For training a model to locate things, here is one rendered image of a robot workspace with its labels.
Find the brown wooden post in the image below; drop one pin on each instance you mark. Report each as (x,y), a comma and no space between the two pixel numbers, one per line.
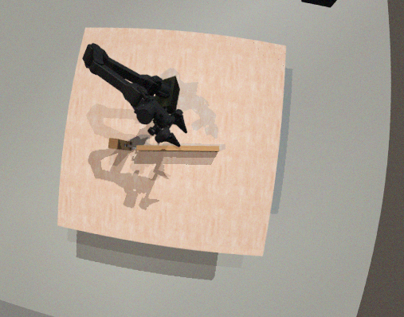
(119,144)

